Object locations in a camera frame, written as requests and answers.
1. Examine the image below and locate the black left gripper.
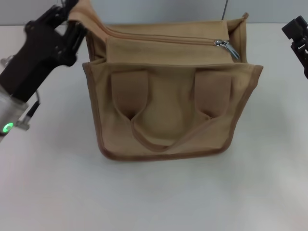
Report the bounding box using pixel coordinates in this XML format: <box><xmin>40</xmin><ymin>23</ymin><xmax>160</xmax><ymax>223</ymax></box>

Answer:
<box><xmin>0</xmin><ymin>0</ymin><xmax>88</xmax><ymax>104</ymax></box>

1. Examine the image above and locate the silver metal zipper pull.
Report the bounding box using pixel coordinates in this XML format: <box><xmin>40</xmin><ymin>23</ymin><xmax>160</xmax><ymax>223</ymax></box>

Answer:
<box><xmin>214</xmin><ymin>39</ymin><xmax>241</xmax><ymax>61</ymax></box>

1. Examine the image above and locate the khaki canvas food bag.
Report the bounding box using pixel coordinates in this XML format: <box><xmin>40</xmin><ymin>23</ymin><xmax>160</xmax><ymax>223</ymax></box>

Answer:
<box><xmin>68</xmin><ymin>0</ymin><xmax>263</xmax><ymax>161</ymax></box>

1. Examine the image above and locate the left gripper cable with plug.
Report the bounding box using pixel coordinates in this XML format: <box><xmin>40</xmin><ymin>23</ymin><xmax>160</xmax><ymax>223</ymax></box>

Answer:
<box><xmin>16</xmin><ymin>90</ymin><xmax>40</xmax><ymax>130</ymax></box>

